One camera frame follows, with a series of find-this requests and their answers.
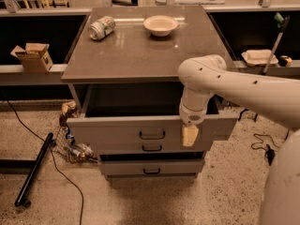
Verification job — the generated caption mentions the wire basket with trash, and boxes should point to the wire basket with trash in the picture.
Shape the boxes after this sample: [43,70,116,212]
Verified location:
[52,100,97,163]

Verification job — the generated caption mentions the white robot base body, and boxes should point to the white robot base body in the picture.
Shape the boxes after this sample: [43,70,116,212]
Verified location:
[258,130,300,225]

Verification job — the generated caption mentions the reacher grabber tool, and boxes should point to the reacher grabber tool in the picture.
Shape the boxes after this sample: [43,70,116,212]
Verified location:
[259,12,290,76]

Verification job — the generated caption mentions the grey drawer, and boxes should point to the grey drawer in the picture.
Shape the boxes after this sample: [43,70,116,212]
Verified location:
[67,82,237,149]
[93,142,212,155]
[99,159,204,176]

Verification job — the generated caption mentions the crushed green soda can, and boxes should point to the crushed green soda can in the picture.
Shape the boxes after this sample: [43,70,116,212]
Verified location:
[89,16,115,40]

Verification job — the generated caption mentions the black floor cable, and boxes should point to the black floor cable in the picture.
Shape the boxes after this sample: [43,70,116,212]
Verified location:
[2,91,85,225]

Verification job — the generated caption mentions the open cardboard box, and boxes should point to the open cardboard box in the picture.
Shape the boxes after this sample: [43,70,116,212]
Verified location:
[10,43,53,73]

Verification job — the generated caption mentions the black metal table leg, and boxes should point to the black metal table leg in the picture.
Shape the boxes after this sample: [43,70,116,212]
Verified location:
[14,132,53,207]

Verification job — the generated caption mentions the yellow tape measure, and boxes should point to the yellow tape measure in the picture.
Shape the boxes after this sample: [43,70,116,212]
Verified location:
[278,55,293,67]

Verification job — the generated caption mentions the grey drawer cabinet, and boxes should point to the grey drawer cabinet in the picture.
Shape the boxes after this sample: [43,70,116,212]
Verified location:
[62,6,233,177]

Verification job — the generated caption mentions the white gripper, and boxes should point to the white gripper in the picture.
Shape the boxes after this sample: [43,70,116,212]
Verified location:
[179,86,213,147]

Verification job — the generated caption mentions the white paper bowl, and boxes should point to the white paper bowl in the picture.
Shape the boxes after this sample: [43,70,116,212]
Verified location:
[143,15,179,37]

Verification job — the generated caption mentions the black power adapter with cord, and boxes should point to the black power adapter with cord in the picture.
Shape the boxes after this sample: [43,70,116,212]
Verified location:
[250,133,281,166]

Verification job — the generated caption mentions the white takeout container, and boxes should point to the white takeout container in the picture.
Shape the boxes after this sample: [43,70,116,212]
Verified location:
[241,50,271,67]

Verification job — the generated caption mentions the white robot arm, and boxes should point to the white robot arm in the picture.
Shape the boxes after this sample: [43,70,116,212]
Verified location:
[178,54,300,132]

